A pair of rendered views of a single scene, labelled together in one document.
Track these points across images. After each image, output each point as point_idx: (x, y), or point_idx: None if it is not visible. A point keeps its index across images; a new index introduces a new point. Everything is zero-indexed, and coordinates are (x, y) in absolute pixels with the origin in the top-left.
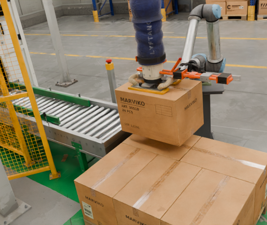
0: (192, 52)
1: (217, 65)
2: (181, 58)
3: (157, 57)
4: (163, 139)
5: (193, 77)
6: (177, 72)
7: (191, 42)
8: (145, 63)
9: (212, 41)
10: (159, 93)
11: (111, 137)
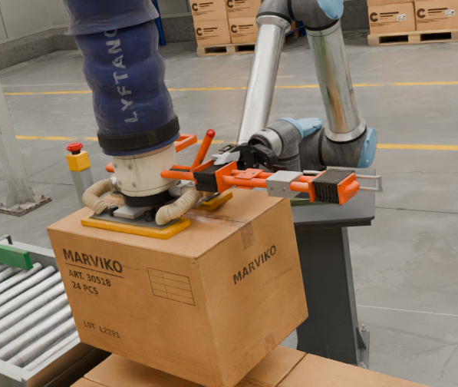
0: (266, 114)
1: (352, 147)
2: (238, 133)
3: (148, 130)
4: (182, 369)
5: (250, 186)
6: (206, 171)
7: (264, 86)
8: (116, 150)
9: (328, 82)
10: (159, 234)
11: (51, 362)
